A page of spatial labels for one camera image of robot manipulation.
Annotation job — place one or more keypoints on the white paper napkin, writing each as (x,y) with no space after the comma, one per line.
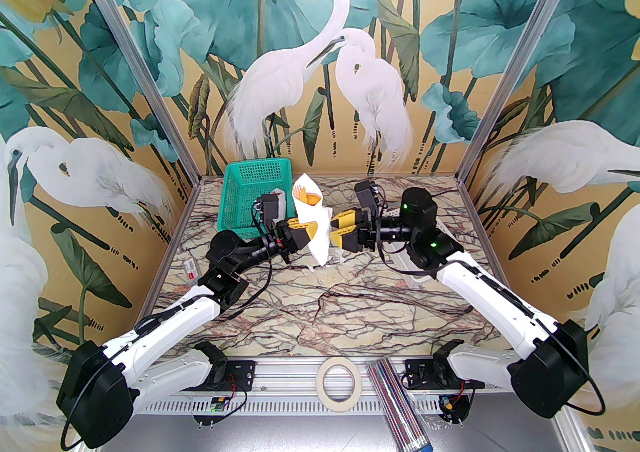
(320,245)

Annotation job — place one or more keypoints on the white perforated plastic tray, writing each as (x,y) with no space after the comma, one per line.
(419,276)

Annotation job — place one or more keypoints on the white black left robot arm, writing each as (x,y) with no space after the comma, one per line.
(165,330)

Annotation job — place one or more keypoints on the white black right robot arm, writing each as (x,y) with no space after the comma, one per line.
(490,290)

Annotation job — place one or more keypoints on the rolled white napkin bundle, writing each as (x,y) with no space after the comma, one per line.
(287,200)

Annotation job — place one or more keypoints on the beige masking tape roll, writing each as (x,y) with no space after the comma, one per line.
(322,397)

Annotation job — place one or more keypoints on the small clear box red label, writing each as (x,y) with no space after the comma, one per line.
(193,274)

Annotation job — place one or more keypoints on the green plastic mesh basket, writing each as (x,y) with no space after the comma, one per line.
(245,189)

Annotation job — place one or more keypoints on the small green circuit board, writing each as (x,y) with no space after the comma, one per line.
(217,405)

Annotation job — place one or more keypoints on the glittery pencil bundle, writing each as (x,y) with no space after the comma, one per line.
(395,400)

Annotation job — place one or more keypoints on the small circuit board yellow connector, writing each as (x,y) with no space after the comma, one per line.
(448,405)

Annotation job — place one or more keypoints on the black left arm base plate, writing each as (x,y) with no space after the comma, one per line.
(242,372)

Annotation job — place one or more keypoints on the aluminium slotted table rail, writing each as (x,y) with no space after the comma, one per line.
(290,380)

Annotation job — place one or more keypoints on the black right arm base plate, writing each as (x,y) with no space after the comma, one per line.
(415,372)

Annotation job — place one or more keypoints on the aluminium frame post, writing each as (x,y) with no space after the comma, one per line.
(521,59)
(141,59)

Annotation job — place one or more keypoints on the black round mount plate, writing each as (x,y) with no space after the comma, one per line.
(465,411)

